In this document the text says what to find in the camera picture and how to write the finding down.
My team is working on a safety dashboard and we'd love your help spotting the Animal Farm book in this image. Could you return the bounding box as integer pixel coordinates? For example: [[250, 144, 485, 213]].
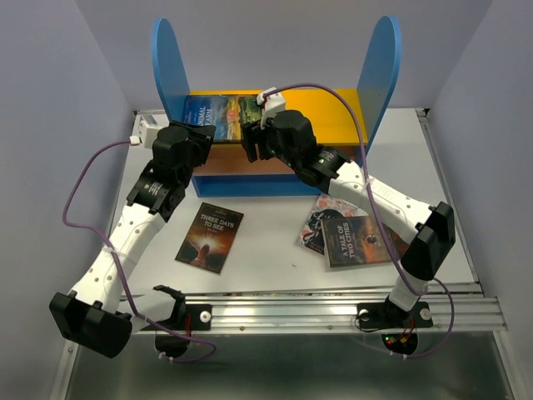
[[182, 94, 262, 143]]

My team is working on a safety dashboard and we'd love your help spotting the Little Women floral book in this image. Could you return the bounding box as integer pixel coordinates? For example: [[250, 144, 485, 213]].
[[296, 194, 363, 256]]

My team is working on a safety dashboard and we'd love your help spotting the A Tale of Two Cities book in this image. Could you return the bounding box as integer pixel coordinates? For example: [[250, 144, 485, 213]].
[[321, 216, 391, 269]]

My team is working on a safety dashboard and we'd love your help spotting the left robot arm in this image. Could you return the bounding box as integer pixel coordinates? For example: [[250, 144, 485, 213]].
[[49, 121, 216, 363]]

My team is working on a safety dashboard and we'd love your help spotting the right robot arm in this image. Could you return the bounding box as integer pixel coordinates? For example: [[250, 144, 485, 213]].
[[241, 110, 456, 325]]

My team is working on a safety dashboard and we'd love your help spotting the blue wooden bookshelf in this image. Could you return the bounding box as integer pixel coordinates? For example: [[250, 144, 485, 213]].
[[151, 15, 402, 198]]

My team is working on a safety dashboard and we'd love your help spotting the Three Days to See book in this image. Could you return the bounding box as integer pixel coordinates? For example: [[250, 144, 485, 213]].
[[175, 202, 244, 275]]

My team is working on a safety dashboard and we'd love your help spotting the brown Edmund Burke book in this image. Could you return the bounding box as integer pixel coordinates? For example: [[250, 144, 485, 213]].
[[385, 226, 409, 258]]

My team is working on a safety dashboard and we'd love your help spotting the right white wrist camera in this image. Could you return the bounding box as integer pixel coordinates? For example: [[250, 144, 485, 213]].
[[256, 87, 286, 124]]

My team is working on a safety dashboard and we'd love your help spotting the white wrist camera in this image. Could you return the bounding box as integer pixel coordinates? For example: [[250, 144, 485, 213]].
[[130, 114, 167, 150], [256, 87, 286, 124]]

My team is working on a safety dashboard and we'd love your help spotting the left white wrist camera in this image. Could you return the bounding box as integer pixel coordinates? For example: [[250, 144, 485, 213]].
[[130, 114, 167, 150]]

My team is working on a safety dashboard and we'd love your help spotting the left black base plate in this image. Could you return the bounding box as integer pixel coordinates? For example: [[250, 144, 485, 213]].
[[143, 303, 212, 359]]

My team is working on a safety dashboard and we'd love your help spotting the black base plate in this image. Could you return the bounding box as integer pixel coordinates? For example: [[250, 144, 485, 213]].
[[355, 300, 434, 358], [143, 303, 212, 359]]

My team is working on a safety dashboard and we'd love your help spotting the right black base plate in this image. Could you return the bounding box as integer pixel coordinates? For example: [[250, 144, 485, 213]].
[[355, 300, 434, 358]]

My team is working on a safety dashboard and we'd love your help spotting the aluminium mounting rail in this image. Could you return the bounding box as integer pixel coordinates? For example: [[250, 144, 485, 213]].
[[135, 293, 507, 335]]

